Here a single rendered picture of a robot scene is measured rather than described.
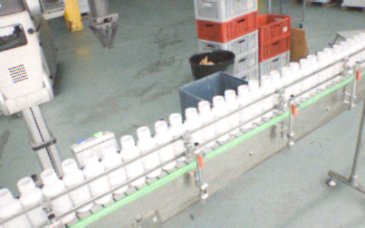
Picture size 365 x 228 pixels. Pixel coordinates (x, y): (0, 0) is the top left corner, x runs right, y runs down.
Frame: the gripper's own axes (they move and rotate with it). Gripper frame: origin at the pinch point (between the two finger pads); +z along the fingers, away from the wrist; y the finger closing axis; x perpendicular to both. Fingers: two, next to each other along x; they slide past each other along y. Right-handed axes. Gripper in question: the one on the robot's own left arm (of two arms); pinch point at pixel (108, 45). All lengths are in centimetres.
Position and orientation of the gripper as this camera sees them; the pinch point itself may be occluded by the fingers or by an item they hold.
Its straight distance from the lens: 100.8
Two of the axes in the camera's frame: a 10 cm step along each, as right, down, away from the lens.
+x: -8.2, 3.5, -4.6
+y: -5.6, -3.0, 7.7
